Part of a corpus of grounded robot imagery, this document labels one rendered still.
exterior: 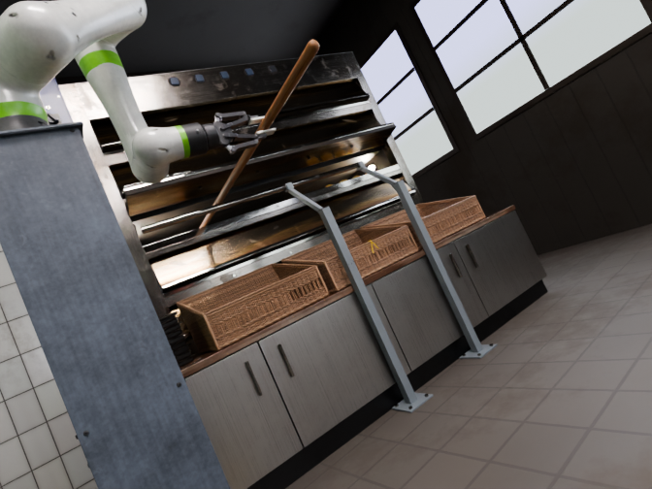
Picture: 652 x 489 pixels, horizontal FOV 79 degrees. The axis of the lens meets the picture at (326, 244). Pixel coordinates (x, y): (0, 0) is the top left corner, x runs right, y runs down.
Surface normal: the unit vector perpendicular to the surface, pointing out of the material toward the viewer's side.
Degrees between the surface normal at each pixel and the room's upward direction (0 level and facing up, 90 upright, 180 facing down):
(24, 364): 90
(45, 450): 90
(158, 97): 90
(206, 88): 90
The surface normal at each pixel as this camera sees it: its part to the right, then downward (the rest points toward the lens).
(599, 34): -0.77, 0.31
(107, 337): 0.49, -0.28
